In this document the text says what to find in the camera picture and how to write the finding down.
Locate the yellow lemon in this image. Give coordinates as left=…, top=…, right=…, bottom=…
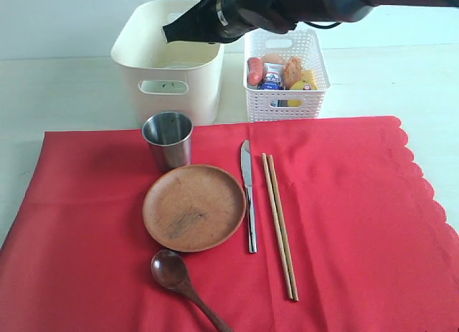
left=289, top=80, right=318, bottom=91

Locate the red sausage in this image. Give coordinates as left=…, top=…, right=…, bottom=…
left=247, top=57, right=263, bottom=86

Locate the brown wooden plate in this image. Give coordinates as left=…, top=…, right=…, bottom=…
left=142, top=164, right=247, bottom=252

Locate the white ceramic bowl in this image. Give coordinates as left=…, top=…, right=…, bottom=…
left=162, top=62, right=202, bottom=70

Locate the blue white milk carton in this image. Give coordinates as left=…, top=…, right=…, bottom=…
left=257, top=62, right=285, bottom=90

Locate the brown egg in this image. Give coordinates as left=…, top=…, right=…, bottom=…
left=260, top=53, right=286, bottom=65

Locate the wooden chopstick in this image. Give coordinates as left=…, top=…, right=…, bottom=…
left=262, top=153, right=293, bottom=300
left=268, top=155, right=299, bottom=302

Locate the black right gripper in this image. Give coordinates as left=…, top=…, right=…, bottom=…
left=161, top=0, right=273, bottom=45

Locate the cream plastic bin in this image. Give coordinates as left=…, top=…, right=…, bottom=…
left=110, top=0, right=224, bottom=125

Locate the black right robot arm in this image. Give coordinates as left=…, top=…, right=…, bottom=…
left=162, top=0, right=458, bottom=44

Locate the dark wooden spoon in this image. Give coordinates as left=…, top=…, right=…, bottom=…
left=151, top=250, right=233, bottom=331

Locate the silver table knife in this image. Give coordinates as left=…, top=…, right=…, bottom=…
left=240, top=139, right=257, bottom=253

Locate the white perforated plastic basket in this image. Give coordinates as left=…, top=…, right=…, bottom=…
left=243, top=29, right=330, bottom=122

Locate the red tablecloth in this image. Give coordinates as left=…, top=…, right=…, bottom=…
left=1, top=117, right=458, bottom=331

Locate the orange fried chicken piece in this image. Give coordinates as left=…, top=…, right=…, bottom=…
left=283, top=57, right=303, bottom=89

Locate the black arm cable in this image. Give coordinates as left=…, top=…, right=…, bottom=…
left=304, top=20, right=344, bottom=29

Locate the steel cup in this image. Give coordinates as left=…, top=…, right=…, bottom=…
left=141, top=111, right=194, bottom=172

